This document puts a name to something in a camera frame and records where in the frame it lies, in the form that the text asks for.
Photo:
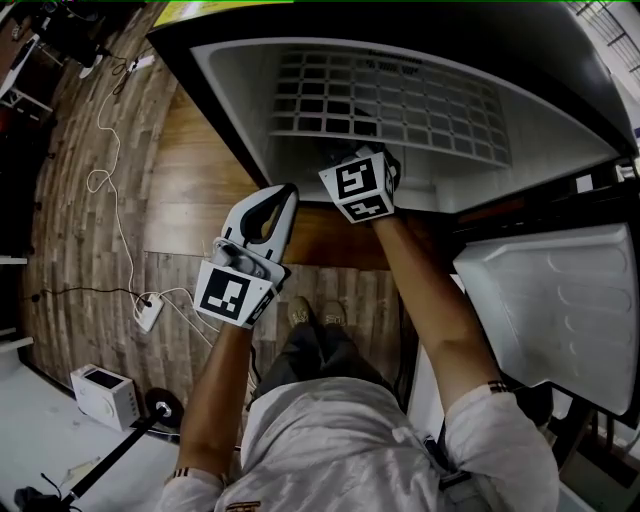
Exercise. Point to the person's dark trousers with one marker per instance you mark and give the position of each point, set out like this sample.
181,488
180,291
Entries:
320,355

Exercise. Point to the white box appliance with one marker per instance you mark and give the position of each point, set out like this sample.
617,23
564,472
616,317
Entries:
102,395

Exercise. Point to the black fridge with white interior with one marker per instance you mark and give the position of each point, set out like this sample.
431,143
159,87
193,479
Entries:
500,125

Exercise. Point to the black tripod stand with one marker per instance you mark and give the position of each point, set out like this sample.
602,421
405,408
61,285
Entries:
150,415

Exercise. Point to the person's shoe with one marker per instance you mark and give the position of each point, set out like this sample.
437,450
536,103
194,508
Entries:
300,312
334,314

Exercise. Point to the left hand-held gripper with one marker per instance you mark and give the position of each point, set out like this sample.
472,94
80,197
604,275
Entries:
225,292

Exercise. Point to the person's white shirt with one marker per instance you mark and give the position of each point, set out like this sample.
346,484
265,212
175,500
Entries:
340,450

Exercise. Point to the person's right shoe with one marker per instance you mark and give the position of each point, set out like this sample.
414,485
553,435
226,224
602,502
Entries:
334,314

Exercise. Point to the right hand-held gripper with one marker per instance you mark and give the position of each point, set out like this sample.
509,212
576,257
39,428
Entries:
357,182

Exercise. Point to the person's left shoe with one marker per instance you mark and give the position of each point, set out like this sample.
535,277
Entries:
300,312

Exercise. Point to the person's right forearm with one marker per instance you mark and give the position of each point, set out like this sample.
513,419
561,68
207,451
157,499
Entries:
430,300

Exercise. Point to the white power strip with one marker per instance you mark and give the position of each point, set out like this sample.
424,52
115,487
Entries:
149,315

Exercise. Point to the white shelf unit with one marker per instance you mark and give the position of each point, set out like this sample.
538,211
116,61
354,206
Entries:
12,300

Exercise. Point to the white fridge door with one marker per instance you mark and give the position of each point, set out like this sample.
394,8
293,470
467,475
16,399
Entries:
565,310

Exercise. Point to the person's left forearm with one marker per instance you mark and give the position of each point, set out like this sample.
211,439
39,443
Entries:
220,390

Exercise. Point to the small white power adapter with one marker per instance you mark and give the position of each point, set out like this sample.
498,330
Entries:
142,62

